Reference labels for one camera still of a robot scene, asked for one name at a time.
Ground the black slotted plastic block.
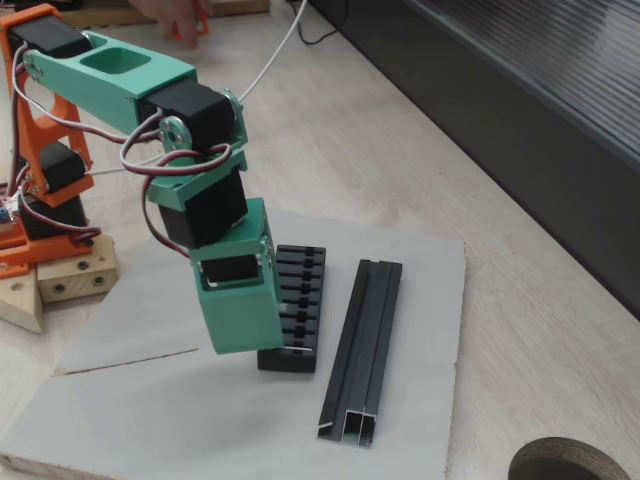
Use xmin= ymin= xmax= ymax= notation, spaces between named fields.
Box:
xmin=257 ymin=244 xmax=327 ymax=375

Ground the orange plastic handle part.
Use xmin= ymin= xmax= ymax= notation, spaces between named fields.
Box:
xmin=172 ymin=0 xmax=211 ymax=41

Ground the beige wooden block with hole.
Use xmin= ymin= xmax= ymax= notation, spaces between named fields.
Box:
xmin=0 ymin=264 xmax=45 ymax=334

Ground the person's bare hand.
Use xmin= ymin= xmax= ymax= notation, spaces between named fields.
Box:
xmin=127 ymin=0 xmax=200 ymax=49

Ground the grey board with wooden edge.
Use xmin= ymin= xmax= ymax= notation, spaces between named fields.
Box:
xmin=0 ymin=207 xmax=467 ymax=480

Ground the black aluminium profile bar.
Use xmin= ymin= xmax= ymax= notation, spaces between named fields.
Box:
xmin=316 ymin=258 xmax=404 ymax=448

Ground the wooden block with screw holes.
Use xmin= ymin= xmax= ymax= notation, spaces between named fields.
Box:
xmin=37 ymin=234 xmax=119 ymax=304

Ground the light wooden plank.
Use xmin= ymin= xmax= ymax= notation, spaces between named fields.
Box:
xmin=59 ymin=0 xmax=271 ymax=29

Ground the red controller circuit board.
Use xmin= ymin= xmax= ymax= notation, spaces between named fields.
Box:
xmin=0 ymin=182 xmax=16 ymax=231

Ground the horizontal window blind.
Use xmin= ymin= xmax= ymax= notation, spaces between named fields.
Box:
xmin=409 ymin=0 xmax=640 ymax=166

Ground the long looping servo wire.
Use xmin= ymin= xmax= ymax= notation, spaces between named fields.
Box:
xmin=119 ymin=115 xmax=234 ymax=261

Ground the white USB cable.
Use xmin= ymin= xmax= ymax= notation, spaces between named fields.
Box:
xmin=89 ymin=0 xmax=309 ymax=176

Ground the short servo wire at base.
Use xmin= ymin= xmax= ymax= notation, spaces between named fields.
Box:
xmin=18 ymin=193 xmax=102 ymax=247

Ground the thin black power cable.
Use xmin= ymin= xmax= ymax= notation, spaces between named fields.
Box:
xmin=287 ymin=0 xmax=349 ymax=46

